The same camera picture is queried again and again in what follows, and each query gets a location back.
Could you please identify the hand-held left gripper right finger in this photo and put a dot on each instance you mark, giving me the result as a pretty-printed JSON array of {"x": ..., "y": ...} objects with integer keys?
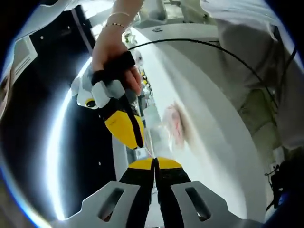
[{"x": 180, "y": 199}]

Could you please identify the person's right hand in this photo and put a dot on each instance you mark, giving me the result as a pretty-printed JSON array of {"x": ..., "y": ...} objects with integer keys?
[{"x": 109, "y": 50}]

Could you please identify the clear resealable bag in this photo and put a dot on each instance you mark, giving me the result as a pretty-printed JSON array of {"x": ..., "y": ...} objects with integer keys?
[{"x": 175, "y": 126}]

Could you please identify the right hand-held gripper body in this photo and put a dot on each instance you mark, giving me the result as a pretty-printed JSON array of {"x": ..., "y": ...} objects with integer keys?
[{"x": 83, "y": 92}]

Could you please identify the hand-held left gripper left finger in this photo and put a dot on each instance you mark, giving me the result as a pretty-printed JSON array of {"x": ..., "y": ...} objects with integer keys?
[{"x": 131, "y": 197}]

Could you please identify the ceiling light strip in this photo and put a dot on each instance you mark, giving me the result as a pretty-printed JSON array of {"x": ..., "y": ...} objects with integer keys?
[{"x": 52, "y": 147}]

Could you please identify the ceiling vent panel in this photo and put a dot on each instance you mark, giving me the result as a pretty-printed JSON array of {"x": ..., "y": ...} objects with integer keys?
[{"x": 22, "y": 59}]

